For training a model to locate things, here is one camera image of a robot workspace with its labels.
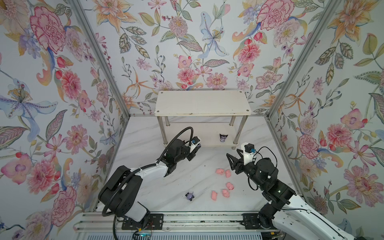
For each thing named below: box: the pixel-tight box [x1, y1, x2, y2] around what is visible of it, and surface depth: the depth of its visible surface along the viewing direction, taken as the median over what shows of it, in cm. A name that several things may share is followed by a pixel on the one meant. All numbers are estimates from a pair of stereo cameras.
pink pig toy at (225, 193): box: [222, 189, 230, 198], surface depth 83 cm
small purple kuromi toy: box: [185, 191, 195, 201], surface depth 81 cm
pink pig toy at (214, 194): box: [211, 190, 218, 201], surface depth 83 cm
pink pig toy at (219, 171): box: [215, 168, 225, 175], surface depth 92 cm
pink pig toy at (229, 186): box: [226, 182, 235, 191], surface depth 86 cm
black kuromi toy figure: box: [219, 133, 229, 143], surface depth 96 cm
